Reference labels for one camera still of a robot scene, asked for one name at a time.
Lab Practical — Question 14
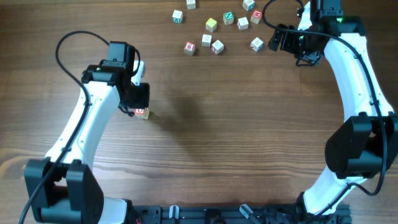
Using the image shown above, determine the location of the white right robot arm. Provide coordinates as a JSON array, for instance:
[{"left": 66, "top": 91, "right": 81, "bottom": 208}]
[{"left": 268, "top": 1, "right": 397, "bottom": 222}]

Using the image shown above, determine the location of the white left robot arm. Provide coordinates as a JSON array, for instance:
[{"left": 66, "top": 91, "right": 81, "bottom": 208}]
[{"left": 24, "top": 42, "right": 150, "bottom": 223}]

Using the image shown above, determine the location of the blue X letter block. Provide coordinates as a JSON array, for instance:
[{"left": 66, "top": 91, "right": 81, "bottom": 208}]
[{"left": 250, "top": 37, "right": 264, "bottom": 52}]

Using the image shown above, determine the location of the red W letter block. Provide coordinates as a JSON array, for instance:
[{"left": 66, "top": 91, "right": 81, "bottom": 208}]
[{"left": 251, "top": 9, "right": 262, "bottom": 24}]

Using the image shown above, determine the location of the red 6 number block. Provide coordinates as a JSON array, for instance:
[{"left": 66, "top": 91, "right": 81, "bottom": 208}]
[{"left": 184, "top": 42, "right": 195, "bottom": 55}]

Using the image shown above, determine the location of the plain wooden picture block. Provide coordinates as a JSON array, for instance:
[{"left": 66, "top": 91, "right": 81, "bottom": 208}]
[{"left": 238, "top": 17, "right": 249, "bottom": 30}]

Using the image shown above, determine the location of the green A letter block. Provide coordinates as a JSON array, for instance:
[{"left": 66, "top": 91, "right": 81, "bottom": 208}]
[{"left": 172, "top": 10, "right": 183, "bottom": 24}]

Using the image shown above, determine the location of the blue letter wooden block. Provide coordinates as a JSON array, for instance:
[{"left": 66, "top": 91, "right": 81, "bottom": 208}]
[{"left": 243, "top": 0, "right": 255, "bottom": 12}]

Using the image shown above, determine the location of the green N letter block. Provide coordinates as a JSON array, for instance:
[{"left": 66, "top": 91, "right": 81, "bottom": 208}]
[{"left": 223, "top": 11, "right": 234, "bottom": 25}]

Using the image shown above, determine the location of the red M letter block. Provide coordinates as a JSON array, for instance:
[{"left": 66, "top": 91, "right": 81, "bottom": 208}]
[{"left": 201, "top": 34, "right": 212, "bottom": 47}]

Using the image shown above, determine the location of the plain L letter block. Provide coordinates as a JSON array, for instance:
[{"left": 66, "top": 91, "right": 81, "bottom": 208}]
[{"left": 186, "top": 0, "right": 196, "bottom": 10}]

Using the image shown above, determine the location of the leaf picture wooden block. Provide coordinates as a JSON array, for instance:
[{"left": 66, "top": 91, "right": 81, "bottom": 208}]
[{"left": 211, "top": 40, "right": 224, "bottom": 54}]

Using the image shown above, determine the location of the yellow S letter block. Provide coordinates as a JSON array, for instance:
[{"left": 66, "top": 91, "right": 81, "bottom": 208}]
[{"left": 206, "top": 18, "right": 218, "bottom": 32}]

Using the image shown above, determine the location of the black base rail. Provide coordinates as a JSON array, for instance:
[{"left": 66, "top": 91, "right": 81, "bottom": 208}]
[{"left": 132, "top": 203, "right": 352, "bottom": 224}]

